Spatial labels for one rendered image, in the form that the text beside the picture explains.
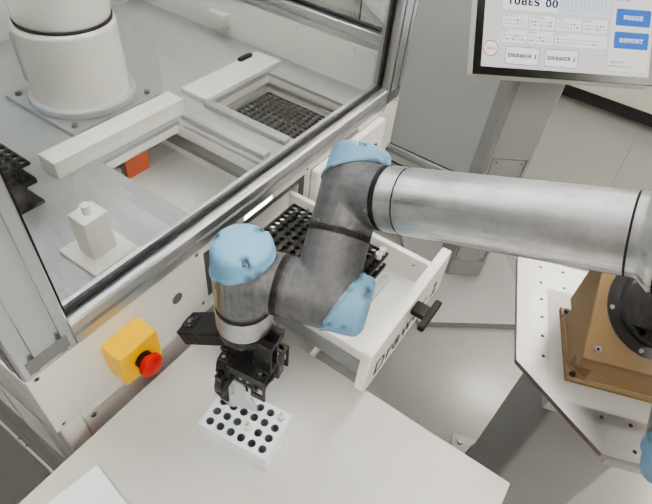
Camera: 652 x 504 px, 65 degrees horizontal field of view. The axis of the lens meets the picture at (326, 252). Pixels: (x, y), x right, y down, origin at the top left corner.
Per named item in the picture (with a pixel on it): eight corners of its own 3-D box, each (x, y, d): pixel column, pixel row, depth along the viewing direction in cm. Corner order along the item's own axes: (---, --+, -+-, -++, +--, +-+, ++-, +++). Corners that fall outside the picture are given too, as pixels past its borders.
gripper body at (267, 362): (263, 406, 73) (262, 360, 65) (212, 380, 75) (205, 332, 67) (289, 366, 78) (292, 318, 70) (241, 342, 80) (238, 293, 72)
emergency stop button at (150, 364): (167, 366, 80) (164, 352, 77) (147, 384, 78) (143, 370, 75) (154, 356, 81) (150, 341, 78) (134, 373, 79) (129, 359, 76)
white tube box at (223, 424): (291, 425, 85) (292, 415, 82) (265, 471, 80) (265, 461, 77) (228, 393, 88) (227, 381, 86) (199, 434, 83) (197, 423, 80)
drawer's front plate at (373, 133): (379, 155, 132) (386, 118, 124) (314, 213, 114) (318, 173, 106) (373, 153, 132) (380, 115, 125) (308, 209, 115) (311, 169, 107)
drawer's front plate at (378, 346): (438, 288, 102) (452, 249, 94) (361, 394, 84) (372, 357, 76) (430, 284, 102) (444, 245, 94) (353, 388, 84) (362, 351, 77)
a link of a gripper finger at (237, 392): (251, 432, 80) (254, 398, 74) (219, 415, 81) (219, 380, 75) (262, 417, 82) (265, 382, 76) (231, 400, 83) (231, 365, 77)
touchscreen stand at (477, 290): (529, 329, 201) (678, 90, 128) (416, 326, 197) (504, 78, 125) (495, 240, 236) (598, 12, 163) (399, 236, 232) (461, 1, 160)
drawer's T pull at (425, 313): (441, 305, 88) (443, 300, 87) (421, 334, 83) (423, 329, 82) (422, 295, 89) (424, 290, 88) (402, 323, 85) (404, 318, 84)
